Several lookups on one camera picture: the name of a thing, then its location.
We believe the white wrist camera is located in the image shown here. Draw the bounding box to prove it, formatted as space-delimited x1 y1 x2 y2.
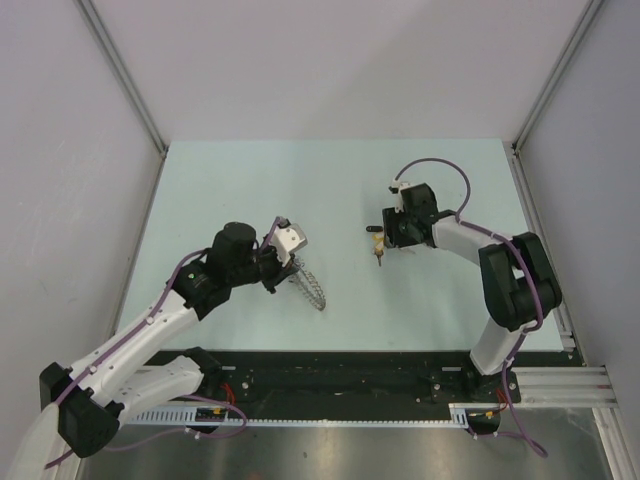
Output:
389 180 412 213
269 217 308 265

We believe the right aluminium corner post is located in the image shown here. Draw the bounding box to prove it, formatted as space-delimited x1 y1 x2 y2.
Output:
510 0 607 151

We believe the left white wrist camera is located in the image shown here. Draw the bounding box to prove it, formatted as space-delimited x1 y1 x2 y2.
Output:
269 217 308 265

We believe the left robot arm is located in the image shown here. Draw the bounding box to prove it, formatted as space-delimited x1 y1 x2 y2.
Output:
39 217 308 458

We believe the aluminium corner post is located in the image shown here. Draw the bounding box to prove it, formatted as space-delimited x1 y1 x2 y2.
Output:
74 0 168 159
510 0 607 151

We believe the metal disc with keyrings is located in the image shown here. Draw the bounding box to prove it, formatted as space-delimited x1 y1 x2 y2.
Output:
289 258 327 312

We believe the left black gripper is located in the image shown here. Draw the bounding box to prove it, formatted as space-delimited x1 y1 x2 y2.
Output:
228 233 298 293

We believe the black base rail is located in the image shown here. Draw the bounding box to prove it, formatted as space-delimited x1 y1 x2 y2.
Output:
139 348 580 403

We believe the aluminium frame crossbar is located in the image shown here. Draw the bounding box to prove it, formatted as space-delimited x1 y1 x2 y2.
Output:
514 367 618 409

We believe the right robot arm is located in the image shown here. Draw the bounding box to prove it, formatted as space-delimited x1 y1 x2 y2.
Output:
382 180 563 401

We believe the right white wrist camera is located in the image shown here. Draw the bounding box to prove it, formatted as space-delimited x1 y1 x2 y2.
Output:
389 180 412 213

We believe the left aluminium corner post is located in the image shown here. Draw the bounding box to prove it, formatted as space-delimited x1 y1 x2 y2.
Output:
74 0 168 159

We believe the white cable duct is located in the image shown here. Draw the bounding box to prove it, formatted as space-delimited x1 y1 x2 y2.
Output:
128 404 469 429

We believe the yellow key tag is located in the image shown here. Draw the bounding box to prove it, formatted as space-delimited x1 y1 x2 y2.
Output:
372 232 385 266

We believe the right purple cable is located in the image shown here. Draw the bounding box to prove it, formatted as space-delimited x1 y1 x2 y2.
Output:
394 158 549 459

